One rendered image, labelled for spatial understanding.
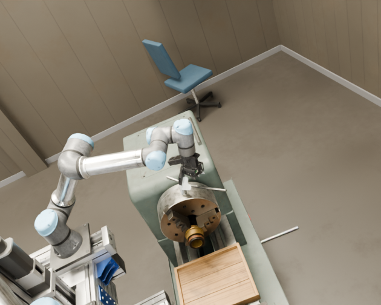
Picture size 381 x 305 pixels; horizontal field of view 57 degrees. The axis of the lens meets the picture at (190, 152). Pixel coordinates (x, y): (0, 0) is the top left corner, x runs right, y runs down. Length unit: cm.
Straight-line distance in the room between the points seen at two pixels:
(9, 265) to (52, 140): 363
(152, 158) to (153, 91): 364
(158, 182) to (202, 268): 49
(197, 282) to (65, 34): 349
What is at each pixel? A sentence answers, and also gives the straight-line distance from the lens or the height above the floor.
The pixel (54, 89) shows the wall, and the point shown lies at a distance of 482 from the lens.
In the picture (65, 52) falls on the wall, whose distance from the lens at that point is 466.
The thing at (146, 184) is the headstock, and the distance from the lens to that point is 185.
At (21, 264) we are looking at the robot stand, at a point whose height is 144.
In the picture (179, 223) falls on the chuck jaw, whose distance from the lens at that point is 171.
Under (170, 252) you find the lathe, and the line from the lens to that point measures 219.
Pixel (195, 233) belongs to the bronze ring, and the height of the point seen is 112.
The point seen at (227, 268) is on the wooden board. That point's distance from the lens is 182.
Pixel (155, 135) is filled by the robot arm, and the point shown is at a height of 164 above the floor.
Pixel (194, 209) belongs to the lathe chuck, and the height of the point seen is 115.
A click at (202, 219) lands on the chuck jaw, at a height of 110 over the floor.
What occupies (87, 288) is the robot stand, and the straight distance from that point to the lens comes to 188.
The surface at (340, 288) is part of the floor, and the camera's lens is 270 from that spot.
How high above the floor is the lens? 239
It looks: 37 degrees down
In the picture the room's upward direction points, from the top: 25 degrees counter-clockwise
